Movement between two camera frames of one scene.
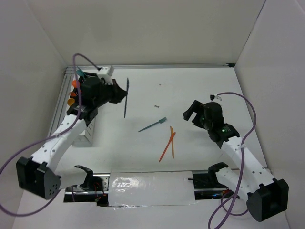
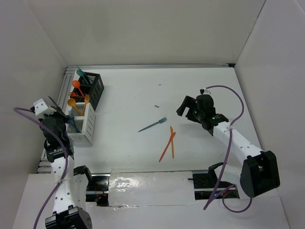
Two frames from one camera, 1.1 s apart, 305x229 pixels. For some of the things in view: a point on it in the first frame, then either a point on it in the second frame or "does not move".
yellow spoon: [70, 101] does not move
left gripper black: [119, 93] → [66, 119]
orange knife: [170, 138] does not move
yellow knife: [171, 132] does not move
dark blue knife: [127, 86] → [53, 101]
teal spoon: [80, 73] does not move
